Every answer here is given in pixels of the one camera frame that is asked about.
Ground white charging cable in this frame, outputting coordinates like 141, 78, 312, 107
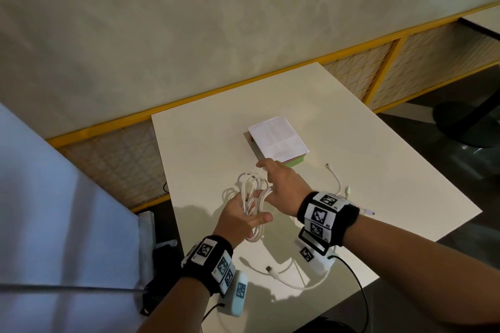
221, 163, 376, 291

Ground black right camera cable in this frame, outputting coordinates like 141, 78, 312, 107
328, 254, 370, 333

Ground black table pedestal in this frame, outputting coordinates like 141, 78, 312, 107
433, 88, 500, 149

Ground black left camera cable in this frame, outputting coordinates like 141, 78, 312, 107
201, 302, 227, 322

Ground person's left forearm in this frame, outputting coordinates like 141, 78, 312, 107
136, 276, 214, 333

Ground black marker wristband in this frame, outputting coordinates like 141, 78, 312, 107
180, 235, 237, 298
296, 191, 361, 248

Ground person's black trousers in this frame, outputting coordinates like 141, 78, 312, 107
296, 316, 356, 333

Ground yellow framed mesh partition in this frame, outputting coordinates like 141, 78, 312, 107
46, 0, 500, 213

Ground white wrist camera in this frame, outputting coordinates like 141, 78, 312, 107
218, 269, 249, 318
293, 238, 336, 276

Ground white folded paper sheet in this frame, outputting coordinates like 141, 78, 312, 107
248, 116, 310, 163

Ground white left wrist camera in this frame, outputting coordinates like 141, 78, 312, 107
218, 269, 249, 318

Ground person's left hand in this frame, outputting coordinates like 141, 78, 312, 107
212, 192, 274, 250

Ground person's right forearm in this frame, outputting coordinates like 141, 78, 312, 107
343, 214, 500, 326

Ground white black-edged table top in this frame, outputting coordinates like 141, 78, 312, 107
460, 5, 500, 39

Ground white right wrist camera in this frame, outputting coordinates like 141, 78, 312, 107
293, 238, 336, 276

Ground black camera cable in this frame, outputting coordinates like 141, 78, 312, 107
328, 254, 370, 333
201, 302, 227, 322

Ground black left marker wristband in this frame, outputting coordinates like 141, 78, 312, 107
180, 235, 237, 298

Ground person's right hand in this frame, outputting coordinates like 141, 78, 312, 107
254, 158, 313, 219

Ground grey metal rod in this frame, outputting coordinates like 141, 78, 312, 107
0, 283, 148, 295

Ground black right marker wristband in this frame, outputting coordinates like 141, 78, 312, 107
296, 191, 361, 248

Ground black bag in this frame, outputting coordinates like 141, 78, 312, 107
140, 245, 184, 317

